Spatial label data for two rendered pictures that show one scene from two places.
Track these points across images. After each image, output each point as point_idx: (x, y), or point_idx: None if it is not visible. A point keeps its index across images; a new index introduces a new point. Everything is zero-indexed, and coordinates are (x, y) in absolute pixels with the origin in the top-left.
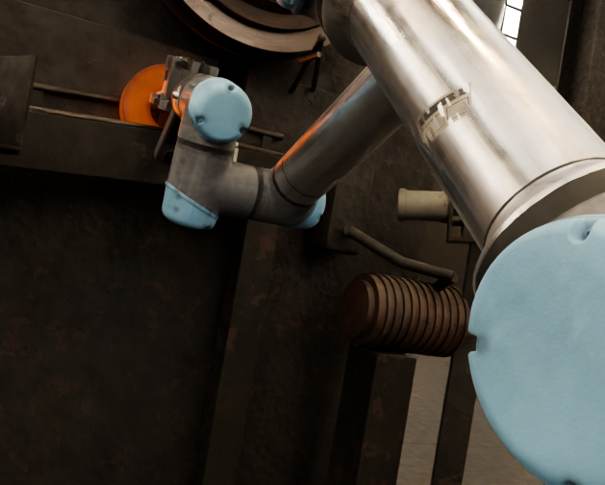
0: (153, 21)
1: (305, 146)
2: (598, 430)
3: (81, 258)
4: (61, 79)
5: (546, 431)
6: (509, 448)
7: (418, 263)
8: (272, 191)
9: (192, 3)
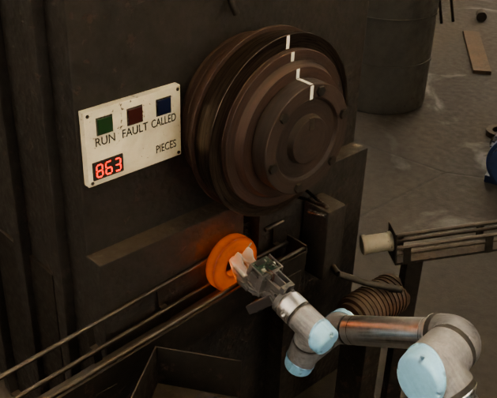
0: (196, 193)
1: (365, 340)
2: None
3: (193, 347)
4: (167, 272)
5: None
6: None
7: (382, 285)
8: (338, 341)
9: (246, 212)
